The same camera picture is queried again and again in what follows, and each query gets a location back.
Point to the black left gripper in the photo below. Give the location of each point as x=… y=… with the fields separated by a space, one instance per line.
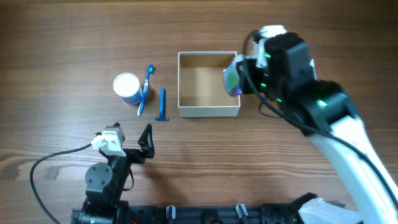
x=134 y=155

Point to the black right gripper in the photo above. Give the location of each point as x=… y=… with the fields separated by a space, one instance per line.
x=247 y=76

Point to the clear pump spray bottle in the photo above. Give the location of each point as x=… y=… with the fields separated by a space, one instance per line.
x=232 y=77

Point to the white lidded blue jar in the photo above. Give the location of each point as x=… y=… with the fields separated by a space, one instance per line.
x=128 y=87

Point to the blue white toothbrush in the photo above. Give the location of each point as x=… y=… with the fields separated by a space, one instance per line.
x=150 y=71

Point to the white squeeze tube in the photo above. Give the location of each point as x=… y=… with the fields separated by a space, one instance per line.
x=312 y=64

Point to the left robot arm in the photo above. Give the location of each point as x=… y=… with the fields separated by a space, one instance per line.
x=105 y=182

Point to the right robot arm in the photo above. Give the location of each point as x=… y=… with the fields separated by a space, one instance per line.
x=326 y=114

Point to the blue disposable razor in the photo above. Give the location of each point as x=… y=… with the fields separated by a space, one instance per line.
x=162 y=116

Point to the white open cardboard box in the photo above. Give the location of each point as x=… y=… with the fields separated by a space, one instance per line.
x=201 y=91

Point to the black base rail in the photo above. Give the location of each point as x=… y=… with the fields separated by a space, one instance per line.
x=265 y=213

